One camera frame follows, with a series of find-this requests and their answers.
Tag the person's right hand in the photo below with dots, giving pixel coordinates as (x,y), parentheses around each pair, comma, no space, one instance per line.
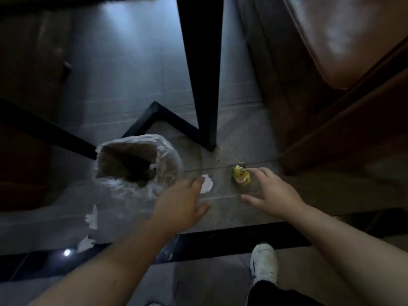
(277,197)

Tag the person's left hand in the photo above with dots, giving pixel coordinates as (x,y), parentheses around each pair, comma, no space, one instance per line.
(177,207)

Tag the person's right middle finger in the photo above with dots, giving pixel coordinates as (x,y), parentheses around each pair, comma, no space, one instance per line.
(268,172)

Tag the person's left thumb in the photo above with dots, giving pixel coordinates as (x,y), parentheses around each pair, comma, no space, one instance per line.
(201,210)

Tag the person's right thumb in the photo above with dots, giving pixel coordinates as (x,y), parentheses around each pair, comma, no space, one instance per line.
(251,199)

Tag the person's left forearm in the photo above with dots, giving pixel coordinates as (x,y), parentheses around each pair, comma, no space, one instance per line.
(105,270)

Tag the person's right forearm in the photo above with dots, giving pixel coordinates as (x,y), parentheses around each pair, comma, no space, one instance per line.
(350,251)

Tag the yellow crumpled wrapper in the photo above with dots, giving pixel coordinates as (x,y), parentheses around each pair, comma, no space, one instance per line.
(241,175)

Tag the white torn paper scrap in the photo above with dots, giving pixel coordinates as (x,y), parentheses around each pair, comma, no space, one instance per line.
(207,184)
(92,218)
(84,244)

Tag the clear plastic bag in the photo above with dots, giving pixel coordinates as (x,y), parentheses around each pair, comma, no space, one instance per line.
(168,250)

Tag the white sneaker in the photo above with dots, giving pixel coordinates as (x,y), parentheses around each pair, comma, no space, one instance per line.
(264,264)

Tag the brown leather sofa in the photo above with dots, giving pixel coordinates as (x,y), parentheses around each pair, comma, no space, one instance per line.
(318,117)

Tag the trash bin with plastic liner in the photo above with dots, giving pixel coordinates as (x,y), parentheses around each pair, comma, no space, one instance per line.
(134,162)

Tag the black metal table base bar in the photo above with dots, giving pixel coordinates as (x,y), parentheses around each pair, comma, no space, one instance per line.
(165,119)

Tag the black metal table leg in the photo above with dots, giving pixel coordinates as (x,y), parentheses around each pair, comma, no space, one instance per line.
(204,76)

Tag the brown leather seat cushion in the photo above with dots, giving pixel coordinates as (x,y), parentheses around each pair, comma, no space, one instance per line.
(350,34)

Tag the dark brown chair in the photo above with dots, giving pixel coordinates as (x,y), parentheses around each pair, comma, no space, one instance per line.
(28,60)

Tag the black metal frame bar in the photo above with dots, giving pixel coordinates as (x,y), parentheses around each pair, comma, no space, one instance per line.
(47,130)

